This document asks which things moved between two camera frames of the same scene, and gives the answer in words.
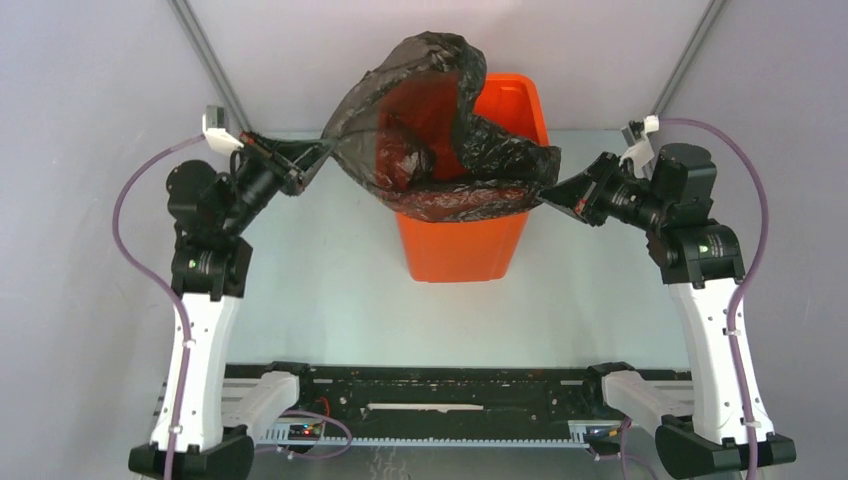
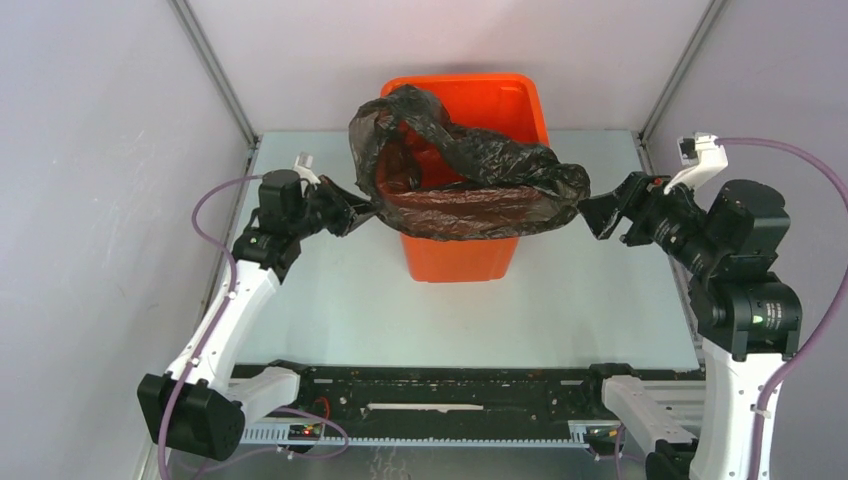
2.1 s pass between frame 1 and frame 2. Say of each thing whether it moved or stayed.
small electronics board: stayed
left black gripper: moved
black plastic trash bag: moved
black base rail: stayed
